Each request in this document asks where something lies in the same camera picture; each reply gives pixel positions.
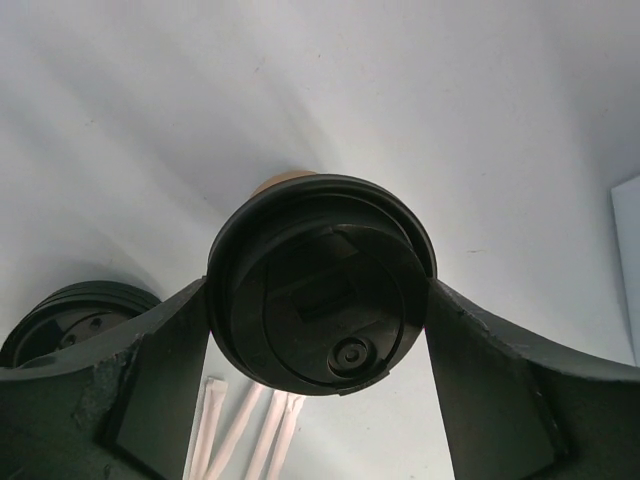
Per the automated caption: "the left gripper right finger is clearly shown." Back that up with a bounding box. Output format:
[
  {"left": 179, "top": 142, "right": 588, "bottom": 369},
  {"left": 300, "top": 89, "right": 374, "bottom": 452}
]
[{"left": 426, "top": 280, "right": 639, "bottom": 479}]

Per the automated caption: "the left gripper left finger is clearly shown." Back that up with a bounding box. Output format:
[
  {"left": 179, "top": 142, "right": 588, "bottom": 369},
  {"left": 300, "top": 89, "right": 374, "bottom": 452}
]
[{"left": 1, "top": 280, "right": 209, "bottom": 479}]

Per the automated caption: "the black plastic cup lid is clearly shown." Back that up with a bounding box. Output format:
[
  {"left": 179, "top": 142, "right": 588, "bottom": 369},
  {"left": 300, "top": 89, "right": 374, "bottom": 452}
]
[{"left": 204, "top": 174, "right": 437, "bottom": 396}]

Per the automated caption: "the light blue paper bag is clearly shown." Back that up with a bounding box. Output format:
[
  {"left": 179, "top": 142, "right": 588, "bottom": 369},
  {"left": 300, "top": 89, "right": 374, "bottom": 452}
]
[{"left": 611, "top": 177, "right": 640, "bottom": 362}]

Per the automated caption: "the brown paper coffee cup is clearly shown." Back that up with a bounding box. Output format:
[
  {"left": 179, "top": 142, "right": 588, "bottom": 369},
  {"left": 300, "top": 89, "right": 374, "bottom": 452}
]
[{"left": 251, "top": 170, "right": 316, "bottom": 198}]

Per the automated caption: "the stack of black lids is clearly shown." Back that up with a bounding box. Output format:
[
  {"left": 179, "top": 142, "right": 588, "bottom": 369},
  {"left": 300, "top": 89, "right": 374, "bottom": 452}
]
[{"left": 1, "top": 281, "right": 161, "bottom": 368}]

